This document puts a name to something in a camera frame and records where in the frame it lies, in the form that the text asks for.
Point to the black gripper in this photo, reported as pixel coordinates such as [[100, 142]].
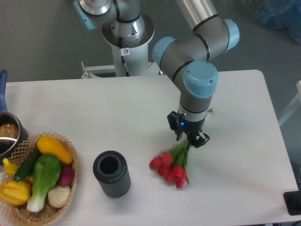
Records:
[[192, 129]]

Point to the green cucumber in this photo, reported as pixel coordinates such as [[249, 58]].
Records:
[[26, 167]]

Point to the yellow orange pumpkin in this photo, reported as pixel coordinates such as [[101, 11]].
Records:
[[15, 193]]

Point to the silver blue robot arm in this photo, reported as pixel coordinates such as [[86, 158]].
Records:
[[185, 63]]

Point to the blue handled saucepan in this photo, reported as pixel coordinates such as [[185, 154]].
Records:
[[12, 132]]

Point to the white garlic bulb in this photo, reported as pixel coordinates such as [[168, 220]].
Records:
[[58, 196]]

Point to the dark grey ribbed vase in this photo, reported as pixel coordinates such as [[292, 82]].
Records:
[[111, 171]]

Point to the blue plastic bag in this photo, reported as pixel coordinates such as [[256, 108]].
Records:
[[281, 15]]

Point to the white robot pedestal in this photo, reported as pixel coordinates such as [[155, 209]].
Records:
[[129, 44]]

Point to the red tulip bouquet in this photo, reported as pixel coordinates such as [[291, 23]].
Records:
[[171, 165]]

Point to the purple red radish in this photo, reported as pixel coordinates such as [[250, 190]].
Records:
[[66, 176]]

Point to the woven wicker basket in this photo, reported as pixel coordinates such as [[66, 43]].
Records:
[[19, 215]]

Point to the black device at edge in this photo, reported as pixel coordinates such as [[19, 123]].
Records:
[[293, 202]]

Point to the green bok choy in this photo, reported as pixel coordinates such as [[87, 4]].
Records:
[[46, 173]]

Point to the yellow squash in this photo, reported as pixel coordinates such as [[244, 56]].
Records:
[[47, 144]]

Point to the small yellow gourd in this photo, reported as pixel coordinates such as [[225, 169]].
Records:
[[11, 169]]

